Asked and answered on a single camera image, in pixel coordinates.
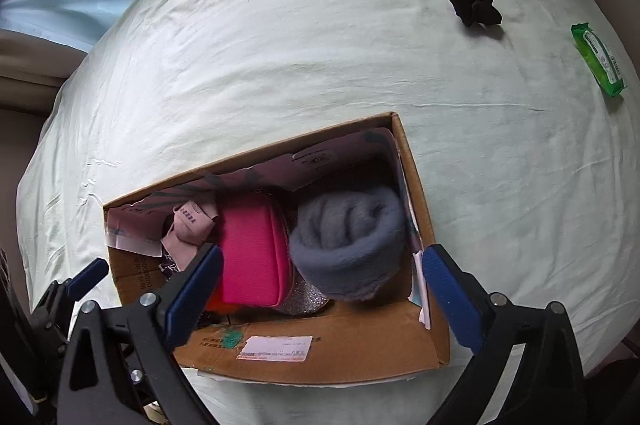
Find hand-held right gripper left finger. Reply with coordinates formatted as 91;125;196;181
56;244;224;425

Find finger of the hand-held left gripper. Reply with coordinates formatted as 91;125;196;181
47;257;110;306

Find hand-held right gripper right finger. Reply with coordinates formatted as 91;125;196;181
421;244;588;425

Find orange pompom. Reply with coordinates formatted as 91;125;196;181
202;287;236;313

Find pink zipper pouch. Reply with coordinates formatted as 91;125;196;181
220;195;293;308

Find cardboard box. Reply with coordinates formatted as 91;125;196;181
102;112;451;388

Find round glitter disc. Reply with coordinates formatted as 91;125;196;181
272;270;331;317

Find grey fuzzy socks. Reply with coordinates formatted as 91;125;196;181
289;185;407;303

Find brown curtain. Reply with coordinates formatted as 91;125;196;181
0;29;87;108

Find green wet wipes pack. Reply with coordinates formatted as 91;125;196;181
571;22;628;97

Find black scrunchie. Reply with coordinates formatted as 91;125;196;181
446;0;504;28

